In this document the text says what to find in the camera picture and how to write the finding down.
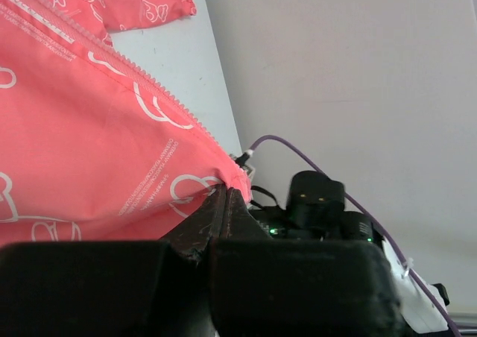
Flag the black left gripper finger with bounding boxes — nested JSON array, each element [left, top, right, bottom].
[[1, 186, 227, 336]]

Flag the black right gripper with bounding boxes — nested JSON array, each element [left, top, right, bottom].
[[210, 171, 404, 336]]

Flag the pink bear print jacket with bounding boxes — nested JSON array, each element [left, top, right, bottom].
[[1, 0, 251, 245]]

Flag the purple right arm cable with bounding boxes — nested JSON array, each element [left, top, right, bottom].
[[247, 134, 463, 337]]

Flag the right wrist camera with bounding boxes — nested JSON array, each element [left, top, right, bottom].
[[229, 149, 256, 181]]

